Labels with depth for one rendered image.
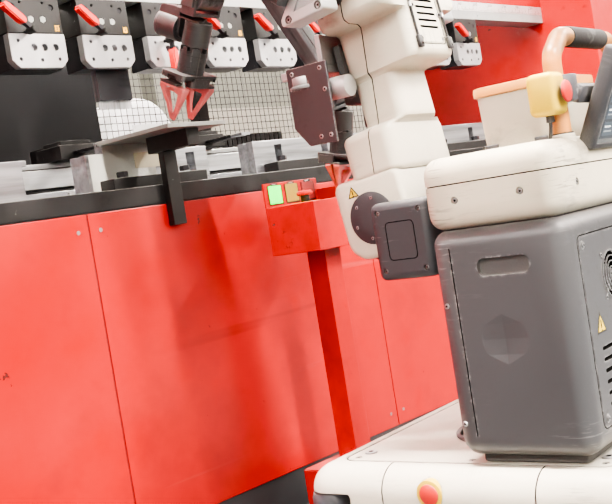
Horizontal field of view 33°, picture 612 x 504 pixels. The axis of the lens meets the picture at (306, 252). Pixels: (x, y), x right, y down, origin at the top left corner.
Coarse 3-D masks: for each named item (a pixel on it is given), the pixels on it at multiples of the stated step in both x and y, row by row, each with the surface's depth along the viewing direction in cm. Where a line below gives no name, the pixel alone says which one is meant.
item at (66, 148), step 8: (48, 144) 271; (56, 144) 269; (64, 144) 268; (72, 144) 269; (80, 144) 271; (88, 144) 273; (40, 152) 272; (48, 152) 269; (56, 152) 267; (64, 152) 267; (72, 152) 269; (80, 152) 267; (88, 152) 270; (40, 160) 272; (48, 160) 270; (56, 160) 268; (64, 160) 269
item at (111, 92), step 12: (96, 72) 253; (108, 72) 256; (120, 72) 258; (96, 84) 253; (108, 84) 255; (120, 84) 258; (96, 96) 254; (108, 96) 255; (120, 96) 258; (108, 108) 256; (120, 108) 259
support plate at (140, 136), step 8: (216, 120) 244; (224, 120) 246; (152, 128) 236; (160, 128) 234; (168, 128) 234; (176, 128) 237; (200, 128) 247; (120, 136) 244; (128, 136) 242; (136, 136) 241; (144, 136) 244; (104, 144) 248; (112, 144) 251; (120, 144) 255
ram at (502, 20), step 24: (120, 0) 257; (144, 0) 262; (168, 0) 268; (240, 0) 288; (456, 0) 368; (480, 0) 380; (504, 0) 393; (528, 0) 406; (480, 24) 390; (504, 24) 400; (528, 24) 410
